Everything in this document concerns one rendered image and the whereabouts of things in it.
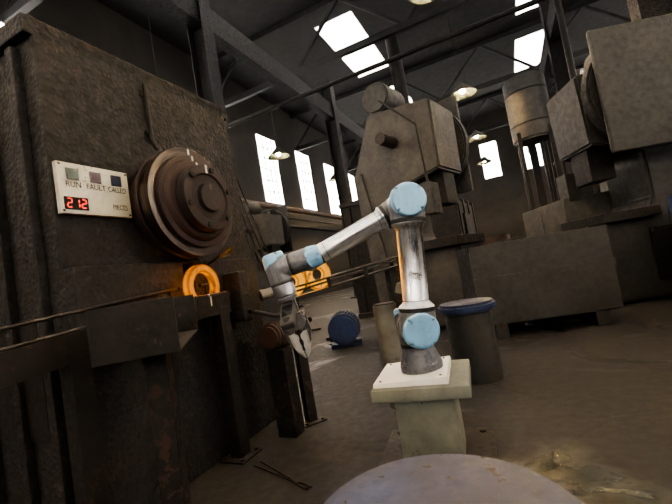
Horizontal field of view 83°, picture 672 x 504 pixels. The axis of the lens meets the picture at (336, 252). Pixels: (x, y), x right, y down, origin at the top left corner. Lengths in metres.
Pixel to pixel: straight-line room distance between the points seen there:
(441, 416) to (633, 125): 3.33
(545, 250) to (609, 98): 1.52
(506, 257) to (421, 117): 1.67
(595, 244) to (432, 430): 2.35
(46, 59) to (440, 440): 1.88
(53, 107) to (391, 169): 3.14
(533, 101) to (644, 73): 5.86
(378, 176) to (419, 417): 3.16
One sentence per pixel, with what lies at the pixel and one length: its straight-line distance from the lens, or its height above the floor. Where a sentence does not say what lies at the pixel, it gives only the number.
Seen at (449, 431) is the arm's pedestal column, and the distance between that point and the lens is 1.43.
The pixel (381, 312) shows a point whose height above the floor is 0.48.
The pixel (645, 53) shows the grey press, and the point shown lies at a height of 2.11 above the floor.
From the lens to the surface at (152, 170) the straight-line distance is 1.65.
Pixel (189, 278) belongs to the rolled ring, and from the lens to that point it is 1.67.
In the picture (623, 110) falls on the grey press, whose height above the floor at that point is 1.67.
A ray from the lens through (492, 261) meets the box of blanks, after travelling 3.21.
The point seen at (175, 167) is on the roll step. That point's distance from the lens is 1.69.
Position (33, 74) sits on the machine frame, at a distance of 1.77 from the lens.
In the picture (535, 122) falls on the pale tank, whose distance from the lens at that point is 9.99.
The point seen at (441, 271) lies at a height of 0.56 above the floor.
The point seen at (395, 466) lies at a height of 0.43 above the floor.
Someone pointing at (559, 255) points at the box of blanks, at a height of 0.57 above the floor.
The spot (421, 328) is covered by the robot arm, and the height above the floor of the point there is 0.50.
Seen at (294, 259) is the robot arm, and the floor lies 0.78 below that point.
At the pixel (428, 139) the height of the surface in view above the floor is 1.86.
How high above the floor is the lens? 0.71
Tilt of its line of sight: 3 degrees up
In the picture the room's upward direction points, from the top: 10 degrees counter-clockwise
